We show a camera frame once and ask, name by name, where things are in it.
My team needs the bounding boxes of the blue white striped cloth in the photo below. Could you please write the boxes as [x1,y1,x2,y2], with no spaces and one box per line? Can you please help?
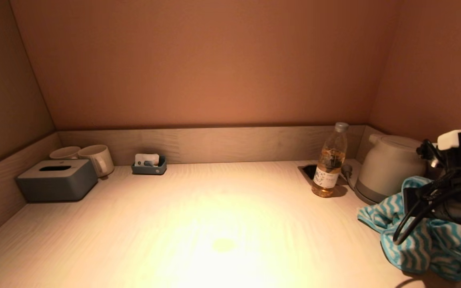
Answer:
[357,176,461,282]

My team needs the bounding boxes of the white electric kettle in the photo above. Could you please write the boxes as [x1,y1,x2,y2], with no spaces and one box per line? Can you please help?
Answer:
[355,134,435,202]

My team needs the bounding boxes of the grey kettle base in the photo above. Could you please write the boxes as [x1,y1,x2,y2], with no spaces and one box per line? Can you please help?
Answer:
[353,185,380,206]

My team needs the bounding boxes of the clear bottle amber drink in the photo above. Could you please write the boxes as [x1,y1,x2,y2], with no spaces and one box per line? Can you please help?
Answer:
[311,122,349,198]

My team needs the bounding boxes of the small grey tray holder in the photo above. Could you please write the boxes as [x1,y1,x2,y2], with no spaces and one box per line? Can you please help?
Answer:
[131,156,167,176]

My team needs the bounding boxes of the white sachets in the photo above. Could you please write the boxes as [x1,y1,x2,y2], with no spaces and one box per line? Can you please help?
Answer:
[135,154,160,167]

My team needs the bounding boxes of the grey tissue box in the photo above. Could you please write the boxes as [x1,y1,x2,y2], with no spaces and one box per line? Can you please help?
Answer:
[16,160,99,202]

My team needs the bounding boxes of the thin black cable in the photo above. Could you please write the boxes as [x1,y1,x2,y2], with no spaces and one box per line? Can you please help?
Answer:
[393,139,461,245]

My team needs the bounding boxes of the grey kettle power cord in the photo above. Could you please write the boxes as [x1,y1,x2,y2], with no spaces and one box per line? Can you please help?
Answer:
[341,163,356,191]

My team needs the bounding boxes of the white mug with handle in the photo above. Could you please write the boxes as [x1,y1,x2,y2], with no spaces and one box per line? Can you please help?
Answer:
[78,145,115,178]

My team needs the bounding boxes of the white mug without visible handle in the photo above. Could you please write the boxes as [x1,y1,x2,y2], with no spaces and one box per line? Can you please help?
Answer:
[50,146,82,160]

